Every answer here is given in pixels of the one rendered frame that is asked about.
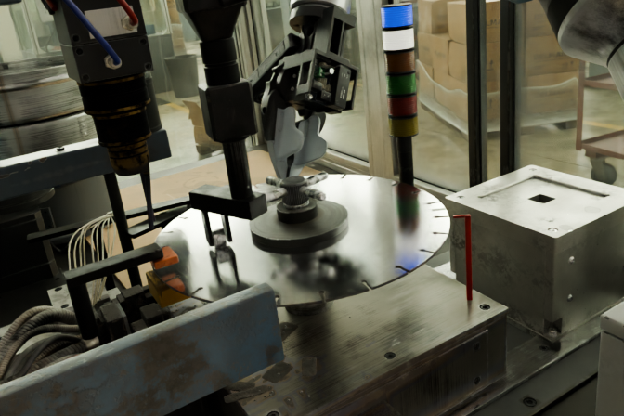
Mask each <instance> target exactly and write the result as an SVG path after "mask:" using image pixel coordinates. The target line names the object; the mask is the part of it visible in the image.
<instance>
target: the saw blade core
mask: <svg viewBox="0 0 624 416"><path fill-rule="evenodd" d="M343 177H344V178H343ZM309 188H312V189H317V190H320V191H324V192H325V193H326V199H325V200H328V201H333V202H338V203H340V204H342V205H343V206H344V207H345V208H346V210H347V212H348V225H347V227H346V228H345V230H344V231H343V232H341V233H340V234H338V235H337V236H335V237H333V238H331V239H329V240H325V241H323V242H320V243H316V244H312V245H307V246H301V247H288V248H285V247H273V246H268V245H265V244H262V243H260V242H258V241H256V240H254V239H253V237H252V236H251V232H250V227H249V223H250V220H245V219H240V218H236V217H231V216H229V223H230V228H231V233H232V239H233V241H232V242H228V240H227V245H225V246H222V247H216V248H215V247H210V246H209V244H208V242H207V240H206V238H205V233H204V228H203V223H202V214H201V211H198V210H193V209H189V210H188V211H186V212H185V213H183V214H182V215H180V216H179V217H178V218H176V219H175V220H173V221H172V222H171V223H170V224H169V225H168V226H166V227H165V228H164V229H163V230H162V232H161V233H160V234H159V235H158V237H157V238H156V240H155V242H157V243H158V244H159V245H160V247H161V248H163V247H166V246H169V247H170V248H171V249H172V250H173V251H174V252H175V253H176V255H177V256H178V260H179V261H178V263H175V264H172V265H170V266H165V267H162V268H160V269H155V268H154V267H153V265H151V266H152V269H153V271H154V273H155V272H161V274H160V275H158V276H157V277H158V278H159V279H160V280H161V281H162V282H163V283H165V285H166V286H168V287H169V288H171V289H173V290H174V291H176V292H178V293H181V294H184V295H186V296H188V297H190V296H191V298H193V299H197V300H200V301H203V302H207V303H213V302H215V301H218V300H221V299H223V298H226V297H228V296H230V295H232V294H235V293H239V292H242V291H244V290H247V289H249V288H252V287H253V286H256V285H259V284H261V283H264V282H266V283H267V284H268V285H270V286H271V287H272V288H273V289H274V293H275V298H278V300H277V303H276V305H277V307H289V306H306V305H313V304H319V303H322V300H321V296H320V293H323V295H324V298H325V301H326V302H330V301H334V300H338V299H343V298H346V297H350V296H354V295H357V294H361V293H365V292H368V291H369V288H368V287H367V286H366V285H365V284H363V283H362V282H366V283H367V285H368V286H369V287H370V288H371V289H372V290H374V289H377V288H380V287H382V286H384V285H386V284H389V283H391V282H393V281H395V280H399V279H401V278H403V277H405V276H407V275H408V272H409V273H411V272H413V271H414V270H416V269H417V268H419V267H421V266H422V265H424V264H425V263H426V262H428V261H429V260H430V259H431V258H432V257H433V256H434V255H435V254H436V253H437V252H438V251H439V250H440V249H441V248H442V246H443V245H444V243H445V242H446V240H447V238H448V234H449V229H450V221H449V214H448V212H447V210H441V211H432V209H437V208H445V207H444V205H443V204H442V203H441V202H439V200H438V199H437V198H435V197H434V196H433V195H431V194H429V193H428V192H426V191H423V190H422V189H420V188H416V187H414V186H412V185H409V184H406V183H403V182H401V183H400V182H399V181H395V180H392V179H387V178H381V177H374V178H373V176H367V175H346V176H345V175H329V177H328V179H326V180H324V181H321V182H319V183H317V184H315V185H313V186H310V187H309ZM445 209H446V208H445ZM155 242H153V243H155ZM422 251H424V252H422ZM398 267H399V268H398ZM400 268H401V269H400ZM201 289H202V290H201Z"/></svg>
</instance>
